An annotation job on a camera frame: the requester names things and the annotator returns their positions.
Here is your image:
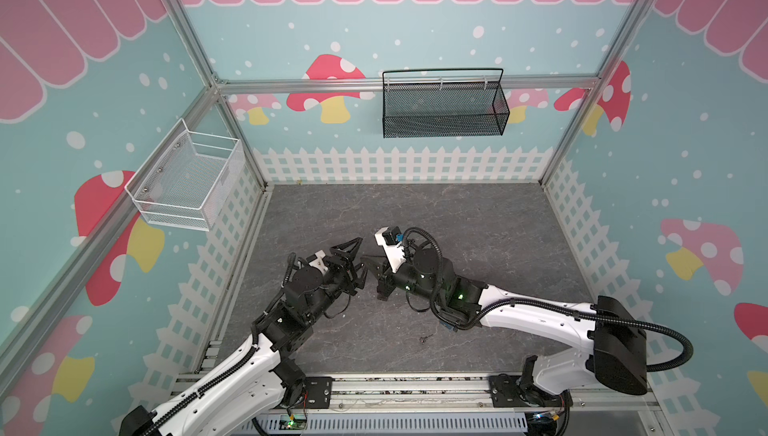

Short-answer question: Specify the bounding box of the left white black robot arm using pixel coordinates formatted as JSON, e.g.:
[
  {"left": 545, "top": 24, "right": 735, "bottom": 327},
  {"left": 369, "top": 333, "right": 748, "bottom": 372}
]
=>
[{"left": 119, "top": 238, "right": 367, "bottom": 435}]

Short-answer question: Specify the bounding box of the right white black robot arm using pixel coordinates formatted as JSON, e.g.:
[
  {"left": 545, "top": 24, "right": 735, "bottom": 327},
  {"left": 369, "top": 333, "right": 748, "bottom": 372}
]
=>
[{"left": 362, "top": 248, "right": 648, "bottom": 405}]

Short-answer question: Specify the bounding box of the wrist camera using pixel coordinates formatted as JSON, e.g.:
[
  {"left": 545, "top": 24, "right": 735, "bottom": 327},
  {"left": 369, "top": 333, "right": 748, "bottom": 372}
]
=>
[
  {"left": 307, "top": 250, "right": 328, "bottom": 274},
  {"left": 374, "top": 227, "right": 405, "bottom": 268}
]

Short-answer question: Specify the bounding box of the white mesh wall basket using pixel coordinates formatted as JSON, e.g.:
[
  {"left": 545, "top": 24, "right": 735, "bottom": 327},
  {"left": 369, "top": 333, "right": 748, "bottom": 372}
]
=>
[{"left": 125, "top": 120, "right": 245, "bottom": 232}]

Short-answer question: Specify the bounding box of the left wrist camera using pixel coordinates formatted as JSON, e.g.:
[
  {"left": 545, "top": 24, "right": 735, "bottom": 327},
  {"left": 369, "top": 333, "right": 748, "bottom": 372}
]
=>
[{"left": 307, "top": 250, "right": 328, "bottom": 274}]

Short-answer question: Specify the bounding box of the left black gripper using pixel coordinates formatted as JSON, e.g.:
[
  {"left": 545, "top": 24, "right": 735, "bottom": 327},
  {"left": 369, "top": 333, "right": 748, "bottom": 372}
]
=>
[{"left": 304, "top": 238, "right": 369, "bottom": 324}]

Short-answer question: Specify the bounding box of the right black corrugated cable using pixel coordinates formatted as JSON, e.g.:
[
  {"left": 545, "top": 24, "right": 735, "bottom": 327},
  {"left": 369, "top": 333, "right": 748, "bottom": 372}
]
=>
[{"left": 400, "top": 227, "right": 695, "bottom": 374}]

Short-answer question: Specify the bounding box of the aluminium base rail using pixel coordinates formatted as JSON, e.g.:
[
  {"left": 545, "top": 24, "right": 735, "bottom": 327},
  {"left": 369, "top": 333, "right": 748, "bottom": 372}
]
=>
[{"left": 229, "top": 373, "right": 673, "bottom": 435}]

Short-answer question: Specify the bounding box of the white vented cable duct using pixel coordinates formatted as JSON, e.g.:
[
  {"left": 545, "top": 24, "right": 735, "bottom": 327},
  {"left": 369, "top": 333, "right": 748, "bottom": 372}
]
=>
[{"left": 257, "top": 412, "right": 528, "bottom": 435}]

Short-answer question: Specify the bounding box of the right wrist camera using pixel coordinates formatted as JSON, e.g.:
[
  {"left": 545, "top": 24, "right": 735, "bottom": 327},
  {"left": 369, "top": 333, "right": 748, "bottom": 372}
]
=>
[{"left": 374, "top": 227, "right": 405, "bottom": 268}]

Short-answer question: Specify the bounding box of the black mesh wall basket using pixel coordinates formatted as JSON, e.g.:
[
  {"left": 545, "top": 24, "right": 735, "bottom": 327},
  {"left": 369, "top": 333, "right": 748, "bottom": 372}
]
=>
[{"left": 381, "top": 68, "right": 510, "bottom": 139}]

